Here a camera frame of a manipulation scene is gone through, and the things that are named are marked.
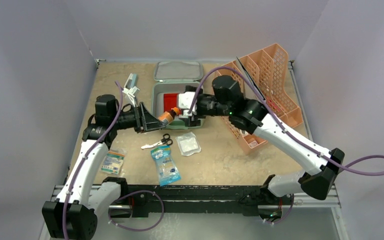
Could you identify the white gauze packets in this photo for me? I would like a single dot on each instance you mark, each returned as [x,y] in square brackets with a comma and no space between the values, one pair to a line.
[188,144]

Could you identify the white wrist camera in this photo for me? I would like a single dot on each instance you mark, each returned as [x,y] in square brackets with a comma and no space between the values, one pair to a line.
[130,95]
[185,104]

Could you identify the peach plastic file organizer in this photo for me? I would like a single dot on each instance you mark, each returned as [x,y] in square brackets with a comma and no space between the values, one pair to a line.
[268,67]

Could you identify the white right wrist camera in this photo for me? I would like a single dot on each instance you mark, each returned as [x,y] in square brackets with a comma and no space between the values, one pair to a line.
[185,104]

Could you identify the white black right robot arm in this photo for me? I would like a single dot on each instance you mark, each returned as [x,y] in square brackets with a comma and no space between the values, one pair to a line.
[318,171]

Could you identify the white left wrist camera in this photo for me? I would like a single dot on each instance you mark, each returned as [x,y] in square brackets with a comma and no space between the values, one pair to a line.
[130,95]

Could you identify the bandage box in bag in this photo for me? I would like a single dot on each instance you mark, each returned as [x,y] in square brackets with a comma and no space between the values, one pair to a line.
[113,161]

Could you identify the blue wet wipes packet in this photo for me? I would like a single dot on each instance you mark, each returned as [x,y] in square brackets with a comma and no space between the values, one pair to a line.
[166,168]

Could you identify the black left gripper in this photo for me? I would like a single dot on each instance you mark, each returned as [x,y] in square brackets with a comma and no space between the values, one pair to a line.
[144,121]

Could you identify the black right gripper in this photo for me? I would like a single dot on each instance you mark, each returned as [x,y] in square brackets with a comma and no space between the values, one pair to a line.
[203,109]

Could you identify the grey folder in organizer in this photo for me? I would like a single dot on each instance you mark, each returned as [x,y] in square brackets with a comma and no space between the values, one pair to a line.
[250,76]

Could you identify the brown glass medicine bottle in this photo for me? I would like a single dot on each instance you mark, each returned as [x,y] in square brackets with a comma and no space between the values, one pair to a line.
[169,116]

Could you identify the black handled scissors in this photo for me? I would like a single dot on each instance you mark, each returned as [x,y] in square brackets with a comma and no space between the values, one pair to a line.
[166,140]

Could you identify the red first aid pouch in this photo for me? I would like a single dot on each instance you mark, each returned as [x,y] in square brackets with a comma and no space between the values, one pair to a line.
[169,101]

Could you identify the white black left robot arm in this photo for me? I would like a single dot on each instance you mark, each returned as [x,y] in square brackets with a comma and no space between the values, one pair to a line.
[75,211]

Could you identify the mint green open case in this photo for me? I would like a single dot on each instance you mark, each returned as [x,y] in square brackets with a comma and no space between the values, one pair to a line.
[173,77]

